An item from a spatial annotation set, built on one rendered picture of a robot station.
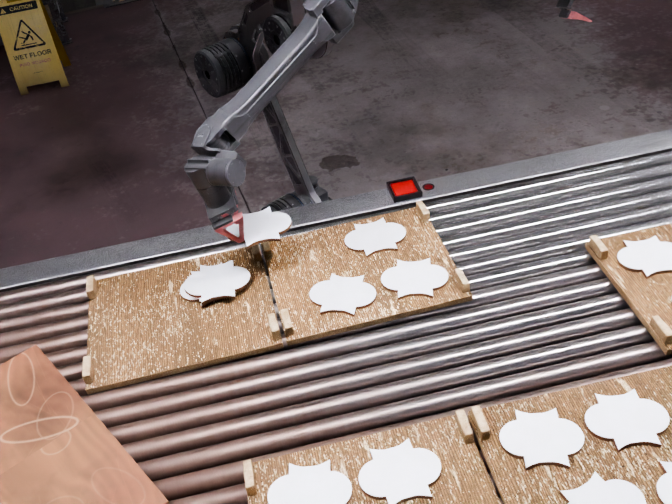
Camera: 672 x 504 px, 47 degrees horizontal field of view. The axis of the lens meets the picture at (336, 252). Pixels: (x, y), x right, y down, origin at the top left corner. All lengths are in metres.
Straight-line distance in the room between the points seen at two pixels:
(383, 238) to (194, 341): 0.50
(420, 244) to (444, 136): 2.22
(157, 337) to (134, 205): 2.20
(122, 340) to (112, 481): 0.45
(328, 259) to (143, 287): 0.43
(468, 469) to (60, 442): 0.70
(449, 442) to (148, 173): 2.93
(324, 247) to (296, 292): 0.16
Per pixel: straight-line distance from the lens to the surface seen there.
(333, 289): 1.71
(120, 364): 1.69
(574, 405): 1.50
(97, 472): 1.39
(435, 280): 1.71
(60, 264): 2.05
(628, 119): 4.19
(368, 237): 1.84
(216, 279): 1.77
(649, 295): 1.73
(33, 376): 1.59
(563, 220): 1.94
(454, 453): 1.42
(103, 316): 1.81
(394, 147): 3.94
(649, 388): 1.55
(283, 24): 2.35
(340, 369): 1.59
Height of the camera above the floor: 2.08
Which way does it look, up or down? 39 degrees down
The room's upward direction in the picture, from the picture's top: 8 degrees counter-clockwise
